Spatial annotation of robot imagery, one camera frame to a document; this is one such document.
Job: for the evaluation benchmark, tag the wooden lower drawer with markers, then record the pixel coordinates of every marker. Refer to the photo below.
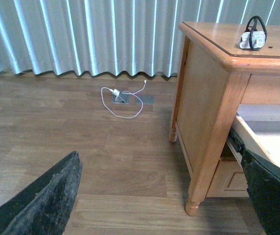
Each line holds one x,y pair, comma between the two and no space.
228,180

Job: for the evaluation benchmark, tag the wooden nightstand cabinet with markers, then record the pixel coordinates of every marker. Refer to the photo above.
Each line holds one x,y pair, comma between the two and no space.
216,79

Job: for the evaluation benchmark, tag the wooden drawer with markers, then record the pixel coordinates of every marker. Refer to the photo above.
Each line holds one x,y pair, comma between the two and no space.
258,127
228,180

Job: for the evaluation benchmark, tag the white wall charger plug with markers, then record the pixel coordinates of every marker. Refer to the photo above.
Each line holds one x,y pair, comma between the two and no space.
115,92

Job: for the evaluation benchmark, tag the wooden top drawer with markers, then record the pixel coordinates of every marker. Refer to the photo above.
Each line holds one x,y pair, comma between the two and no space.
258,127

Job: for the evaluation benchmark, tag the closed metal floor socket plate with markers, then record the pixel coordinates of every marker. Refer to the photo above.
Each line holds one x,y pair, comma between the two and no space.
145,99

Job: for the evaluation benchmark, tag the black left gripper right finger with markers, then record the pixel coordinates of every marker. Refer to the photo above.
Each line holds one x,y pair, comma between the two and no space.
263,180

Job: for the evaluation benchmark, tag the white charger with black cable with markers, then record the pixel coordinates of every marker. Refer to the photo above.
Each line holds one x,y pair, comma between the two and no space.
255,35

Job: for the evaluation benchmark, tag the open metal floor socket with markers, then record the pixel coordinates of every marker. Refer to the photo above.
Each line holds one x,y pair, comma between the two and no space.
120,98

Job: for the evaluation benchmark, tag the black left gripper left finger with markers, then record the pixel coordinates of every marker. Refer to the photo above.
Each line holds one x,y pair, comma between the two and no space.
44,206

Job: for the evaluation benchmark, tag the white pleated curtain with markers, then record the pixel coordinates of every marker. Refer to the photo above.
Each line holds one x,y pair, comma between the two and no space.
112,36

